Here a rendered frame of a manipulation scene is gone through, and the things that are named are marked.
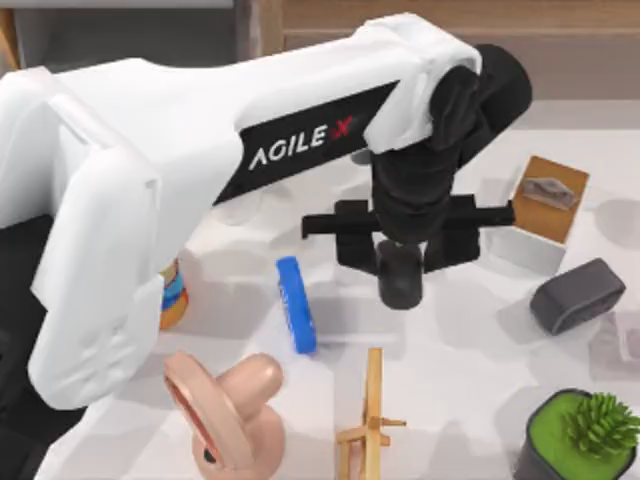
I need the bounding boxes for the brown book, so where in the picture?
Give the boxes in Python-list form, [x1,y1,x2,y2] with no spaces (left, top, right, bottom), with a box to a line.
[507,155,591,246]

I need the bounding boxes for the blue stapler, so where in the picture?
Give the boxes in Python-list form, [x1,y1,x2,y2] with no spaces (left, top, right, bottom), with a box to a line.
[275,255,319,357]

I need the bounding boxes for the dark grey rounded box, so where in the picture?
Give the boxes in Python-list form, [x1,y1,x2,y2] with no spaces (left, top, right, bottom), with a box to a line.
[529,257,628,337]

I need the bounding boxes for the wooden framed blackboard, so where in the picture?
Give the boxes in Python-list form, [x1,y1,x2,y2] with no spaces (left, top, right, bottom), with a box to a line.
[335,347,408,480]

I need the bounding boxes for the wooden cupboard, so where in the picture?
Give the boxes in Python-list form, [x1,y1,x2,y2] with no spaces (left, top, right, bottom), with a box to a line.
[281,0,640,105]

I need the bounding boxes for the stack of coloured rings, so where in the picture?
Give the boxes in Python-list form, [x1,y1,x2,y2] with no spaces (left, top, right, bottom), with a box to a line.
[158,256,190,331]

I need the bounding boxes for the pink trophy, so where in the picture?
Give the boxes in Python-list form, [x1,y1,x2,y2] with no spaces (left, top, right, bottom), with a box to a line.
[163,350,287,480]

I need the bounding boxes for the green plant in dark pot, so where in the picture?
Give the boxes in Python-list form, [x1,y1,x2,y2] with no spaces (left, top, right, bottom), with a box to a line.
[511,388,640,480]

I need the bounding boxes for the grey cabinet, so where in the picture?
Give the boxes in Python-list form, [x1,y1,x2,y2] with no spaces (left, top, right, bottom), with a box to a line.
[13,0,284,72]

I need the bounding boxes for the dark rounded camera box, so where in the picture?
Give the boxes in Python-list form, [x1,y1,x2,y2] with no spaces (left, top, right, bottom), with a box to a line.
[376,239,427,310]

